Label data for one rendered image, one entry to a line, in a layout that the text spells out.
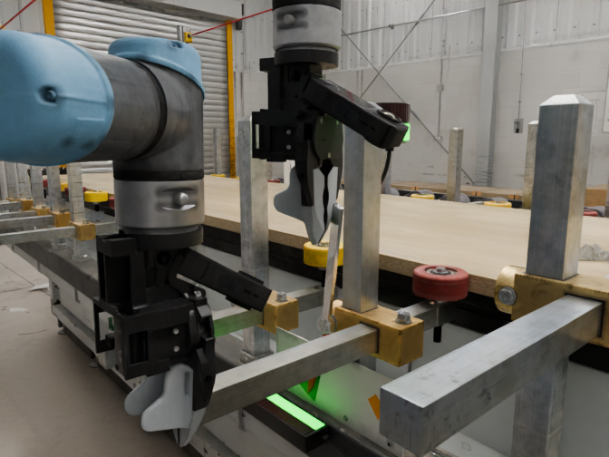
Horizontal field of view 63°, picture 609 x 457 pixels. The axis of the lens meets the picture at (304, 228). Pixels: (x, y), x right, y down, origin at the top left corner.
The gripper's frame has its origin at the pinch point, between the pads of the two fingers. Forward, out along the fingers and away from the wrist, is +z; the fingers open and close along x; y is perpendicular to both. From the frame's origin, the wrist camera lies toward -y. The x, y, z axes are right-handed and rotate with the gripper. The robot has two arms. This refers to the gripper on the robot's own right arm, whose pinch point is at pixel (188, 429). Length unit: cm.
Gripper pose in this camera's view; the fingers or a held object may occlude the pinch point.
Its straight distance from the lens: 53.0
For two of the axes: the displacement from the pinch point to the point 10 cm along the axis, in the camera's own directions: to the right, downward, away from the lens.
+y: -7.5, 1.0, -6.5
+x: 6.6, 1.3, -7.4
